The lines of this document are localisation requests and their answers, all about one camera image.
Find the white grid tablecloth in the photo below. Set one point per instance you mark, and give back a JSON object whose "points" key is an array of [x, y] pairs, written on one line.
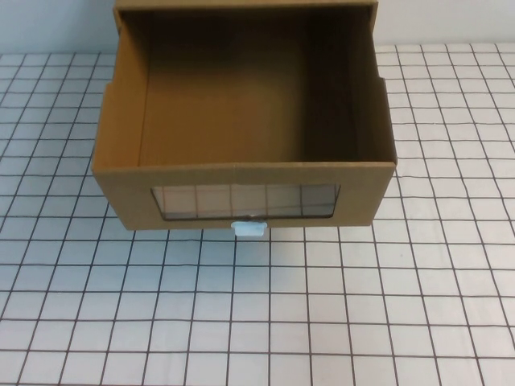
{"points": [[257, 313]]}

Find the cardboard drawer with wide window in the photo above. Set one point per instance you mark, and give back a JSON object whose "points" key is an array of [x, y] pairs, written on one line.
{"points": [[120, 189]]}

